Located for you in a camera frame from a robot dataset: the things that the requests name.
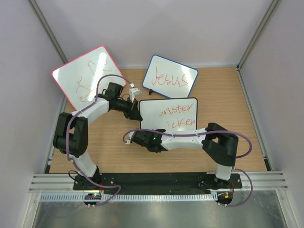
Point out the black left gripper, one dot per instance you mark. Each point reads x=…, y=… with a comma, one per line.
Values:
x=133, y=112

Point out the black framed whiteboard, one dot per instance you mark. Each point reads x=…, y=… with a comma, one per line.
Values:
x=178, y=114

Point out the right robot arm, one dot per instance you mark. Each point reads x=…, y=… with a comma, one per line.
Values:
x=219, y=145

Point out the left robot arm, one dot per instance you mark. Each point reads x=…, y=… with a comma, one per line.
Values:
x=71, y=134

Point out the blue framed whiteboard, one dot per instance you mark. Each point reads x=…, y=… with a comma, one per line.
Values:
x=169, y=78

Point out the pink framed whiteboard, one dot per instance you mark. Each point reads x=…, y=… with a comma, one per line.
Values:
x=79, y=78

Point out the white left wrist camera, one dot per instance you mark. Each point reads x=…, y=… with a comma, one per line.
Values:
x=133, y=92

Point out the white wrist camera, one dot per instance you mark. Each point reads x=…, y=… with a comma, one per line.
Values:
x=133, y=92
x=128, y=138

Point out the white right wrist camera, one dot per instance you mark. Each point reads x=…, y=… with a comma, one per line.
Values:
x=128, y=138

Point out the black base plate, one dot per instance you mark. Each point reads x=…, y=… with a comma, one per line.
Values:
x=202, y=180

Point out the aluminium frame rail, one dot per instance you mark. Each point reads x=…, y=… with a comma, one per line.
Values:
x=51, y=183

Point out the slotted cable duct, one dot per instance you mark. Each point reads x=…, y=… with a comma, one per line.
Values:
x=95, y=197

